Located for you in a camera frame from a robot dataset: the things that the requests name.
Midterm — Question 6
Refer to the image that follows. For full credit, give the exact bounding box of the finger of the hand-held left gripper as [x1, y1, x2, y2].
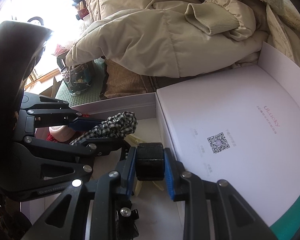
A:
[19, 92, 103, 134]
[14, 135, 123, 183]

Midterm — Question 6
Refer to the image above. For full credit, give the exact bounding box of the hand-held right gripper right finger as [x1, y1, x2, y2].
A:
[164, 147, 278, 240]

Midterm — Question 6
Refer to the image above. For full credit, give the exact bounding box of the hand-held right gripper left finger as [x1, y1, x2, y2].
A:
[27, 146, 138, 240]

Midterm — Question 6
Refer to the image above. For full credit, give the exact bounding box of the pink round compact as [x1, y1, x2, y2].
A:
[49, 125, 74, 143]

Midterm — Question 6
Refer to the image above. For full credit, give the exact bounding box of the red fluffy scrunchie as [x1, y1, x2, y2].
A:
[46, 114, 90, 143]

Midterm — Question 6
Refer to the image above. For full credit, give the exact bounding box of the cream hair claw clip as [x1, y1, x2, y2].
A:
[126, 133, 165, 198]

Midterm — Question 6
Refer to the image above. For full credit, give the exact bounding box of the black wide hair band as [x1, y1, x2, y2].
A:
[136, 142, 165, 182]

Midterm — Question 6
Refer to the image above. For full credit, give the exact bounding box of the black white checked scrunchie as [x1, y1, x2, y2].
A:
[70, 111, 138, 145]

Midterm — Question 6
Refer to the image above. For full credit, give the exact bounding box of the black bow hair clip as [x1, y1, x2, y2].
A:
[115, 200, 140, 240]

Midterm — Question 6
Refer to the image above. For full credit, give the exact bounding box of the white cardboard gift box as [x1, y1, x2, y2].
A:
[20, 41, 300, 240]

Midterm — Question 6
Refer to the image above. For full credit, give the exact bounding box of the small teal tin can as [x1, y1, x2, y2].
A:
[57, 57, 95, 96]

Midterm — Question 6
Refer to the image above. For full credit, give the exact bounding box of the brown cushion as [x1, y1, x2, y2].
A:
[100, 57, 180, 100]

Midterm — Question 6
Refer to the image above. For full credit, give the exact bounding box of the red gift box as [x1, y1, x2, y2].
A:
[75, 4, 90, 20]

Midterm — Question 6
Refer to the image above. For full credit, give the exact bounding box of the beige puffer jacket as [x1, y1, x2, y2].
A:
[65, 0, 273, 78]

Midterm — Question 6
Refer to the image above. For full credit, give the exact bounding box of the teal bubble mailer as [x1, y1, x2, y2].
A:
[269, 202, 300, 240]

